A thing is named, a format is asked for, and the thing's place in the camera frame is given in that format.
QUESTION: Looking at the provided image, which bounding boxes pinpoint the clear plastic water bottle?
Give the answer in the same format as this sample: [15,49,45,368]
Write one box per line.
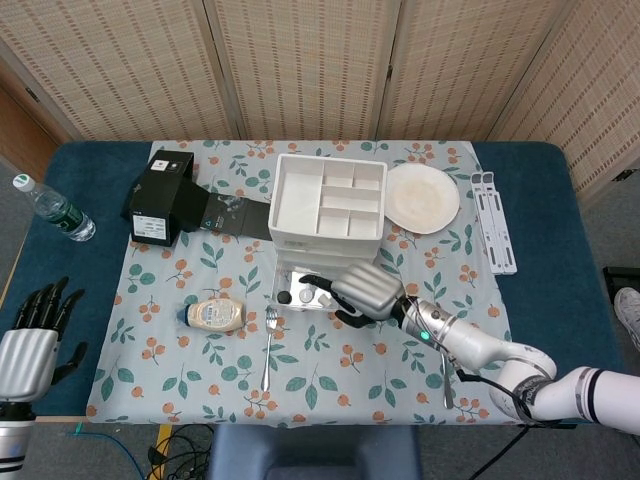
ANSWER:
[12,173,97,243]

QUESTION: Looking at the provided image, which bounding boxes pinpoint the silver metal fork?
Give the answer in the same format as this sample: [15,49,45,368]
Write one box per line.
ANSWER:
[260,304,279,392]

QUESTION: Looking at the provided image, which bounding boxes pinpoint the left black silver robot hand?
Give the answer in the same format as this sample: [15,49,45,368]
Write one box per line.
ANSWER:
[0,276,89,401]

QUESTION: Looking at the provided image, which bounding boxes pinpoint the round paper plate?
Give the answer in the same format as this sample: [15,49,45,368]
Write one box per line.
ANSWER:
[383,163,460,235]

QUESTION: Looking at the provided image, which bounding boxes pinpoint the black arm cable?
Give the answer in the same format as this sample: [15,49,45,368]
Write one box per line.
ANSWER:
[453,367,556,429]

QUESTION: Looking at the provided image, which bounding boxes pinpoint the mayonnaise squeeze bottle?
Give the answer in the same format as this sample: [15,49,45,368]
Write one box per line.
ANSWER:
[175,298,247,333]

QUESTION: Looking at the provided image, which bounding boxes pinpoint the blue floor cable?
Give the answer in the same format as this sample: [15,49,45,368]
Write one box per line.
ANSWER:
[67,422,151,480]

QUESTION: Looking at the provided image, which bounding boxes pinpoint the white sneaker shoe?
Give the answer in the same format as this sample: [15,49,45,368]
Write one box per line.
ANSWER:
[613,287,640,351]

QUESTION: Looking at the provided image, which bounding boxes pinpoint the black cardboard box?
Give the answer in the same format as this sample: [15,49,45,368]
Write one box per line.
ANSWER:
[120,148,274,247]

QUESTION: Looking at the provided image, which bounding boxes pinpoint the woven bamboo folding screen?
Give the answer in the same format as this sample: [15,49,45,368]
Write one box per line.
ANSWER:
[0,0,640,197]

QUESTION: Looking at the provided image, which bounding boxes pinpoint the white folding laptop stand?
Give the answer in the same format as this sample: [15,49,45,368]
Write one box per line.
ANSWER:
[470,171,518,276]

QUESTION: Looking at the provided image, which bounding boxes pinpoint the black floor cables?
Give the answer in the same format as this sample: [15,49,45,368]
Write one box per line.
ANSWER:
[147,424,216,480]

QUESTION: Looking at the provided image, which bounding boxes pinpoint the blue grey padded chair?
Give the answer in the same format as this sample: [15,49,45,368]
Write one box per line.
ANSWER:
[207,424,422,480]

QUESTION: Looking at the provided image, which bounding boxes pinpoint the white drawer organizer box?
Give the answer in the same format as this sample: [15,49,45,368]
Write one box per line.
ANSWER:
[267,153,389,275]

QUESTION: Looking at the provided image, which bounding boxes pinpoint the floral patterned tablecloth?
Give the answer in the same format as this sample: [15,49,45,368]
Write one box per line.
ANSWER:
[85,138,526,427]

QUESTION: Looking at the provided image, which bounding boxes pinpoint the clear drawer with bead chain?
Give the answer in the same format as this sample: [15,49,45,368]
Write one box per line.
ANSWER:
[272,234,380,251]

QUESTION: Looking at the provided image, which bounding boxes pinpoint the clear plastic storage box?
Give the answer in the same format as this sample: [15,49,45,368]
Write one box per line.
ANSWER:
[269,257,352,314]

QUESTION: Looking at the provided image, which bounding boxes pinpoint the black frame beside shoe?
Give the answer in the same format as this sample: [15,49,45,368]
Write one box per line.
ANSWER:
[602,266,640,321]

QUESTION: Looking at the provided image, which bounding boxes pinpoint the silver table knife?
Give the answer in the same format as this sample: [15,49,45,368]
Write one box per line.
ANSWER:
[439,352,455,410]

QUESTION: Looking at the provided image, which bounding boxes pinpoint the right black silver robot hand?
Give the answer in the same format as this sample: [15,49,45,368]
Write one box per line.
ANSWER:
[298,263,405,330]

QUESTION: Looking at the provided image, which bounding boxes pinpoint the brown wooden door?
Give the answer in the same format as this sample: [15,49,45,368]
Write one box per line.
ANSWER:
[0,84,61,169]

